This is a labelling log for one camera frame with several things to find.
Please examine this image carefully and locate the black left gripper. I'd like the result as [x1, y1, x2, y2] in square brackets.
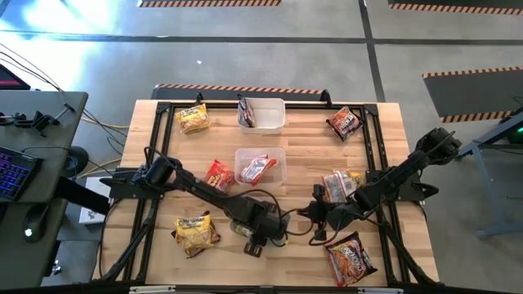
[239, 195, 293, 260]

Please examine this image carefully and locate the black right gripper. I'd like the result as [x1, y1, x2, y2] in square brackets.
[297, 183, 357, 243]

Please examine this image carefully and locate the red white ramen packet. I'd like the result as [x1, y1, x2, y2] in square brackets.
[321, 170, 357, 204]
[239, 154, 279, 187]

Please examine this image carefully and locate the black ramen packet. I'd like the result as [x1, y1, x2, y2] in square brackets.
[170, 210, 222, 259]
[237, 94, 257, 128]

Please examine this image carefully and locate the clear plastic bin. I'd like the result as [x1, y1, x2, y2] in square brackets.
[234, 147, 288, 187]

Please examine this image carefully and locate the orange red ramen packet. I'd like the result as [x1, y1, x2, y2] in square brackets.
[203, 158, 235, 193]

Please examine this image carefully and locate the white plastic bin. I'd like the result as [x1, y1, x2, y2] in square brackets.
[237, 97, 286, 135]

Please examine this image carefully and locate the hazard striped black floor mat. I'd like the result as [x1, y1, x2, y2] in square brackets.
[387, 0, 523, 16]
[150, 82, 330, 101]
[422, 65, 523, 124]
[136, 0, 283, 8]

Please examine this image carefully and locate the white box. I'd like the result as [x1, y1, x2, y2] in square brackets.
[78, 176, 112, 225]

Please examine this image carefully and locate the black flat bar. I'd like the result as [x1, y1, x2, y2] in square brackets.
[54, 176, 112, 216]

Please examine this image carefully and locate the black round stool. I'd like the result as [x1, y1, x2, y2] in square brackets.
[60, 145, 90, 180]

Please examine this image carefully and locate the dark grey desk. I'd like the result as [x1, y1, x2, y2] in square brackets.
[0, 90, 89, 292]

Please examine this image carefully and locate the black device green light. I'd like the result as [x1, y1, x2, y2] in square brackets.
[506, 118, 523, 144]

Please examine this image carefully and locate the black computer mouse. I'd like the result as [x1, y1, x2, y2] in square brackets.
[22, 203, 51, 244]

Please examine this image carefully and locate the black backlit keyboard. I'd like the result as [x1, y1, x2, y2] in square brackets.
[0, 145, 43, 203]

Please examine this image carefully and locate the black clamp device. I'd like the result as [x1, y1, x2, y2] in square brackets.
[0, 109, 61, 138]

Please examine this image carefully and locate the black monitor red glow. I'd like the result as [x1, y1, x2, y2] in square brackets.
[0, 64, 32, 91]

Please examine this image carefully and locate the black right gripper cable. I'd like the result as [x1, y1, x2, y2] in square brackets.
[308, 228, 342, 247]

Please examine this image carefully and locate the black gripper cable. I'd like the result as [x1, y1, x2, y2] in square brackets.
[308, 228, 342, 247]
[244, 188, 314, 248]

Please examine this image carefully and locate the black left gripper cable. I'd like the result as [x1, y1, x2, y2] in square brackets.
[244, 188, 314, 248]

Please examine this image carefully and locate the black metal table frame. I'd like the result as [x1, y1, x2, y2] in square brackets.
[92, 90, 441, 287]

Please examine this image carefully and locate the blue grey desk frame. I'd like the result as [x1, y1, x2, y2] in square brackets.
[456, 108, 523, 240]

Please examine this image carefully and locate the yellow cable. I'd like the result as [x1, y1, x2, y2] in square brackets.
[80, 116, 130, 131]
[75, 158, 123, 180]

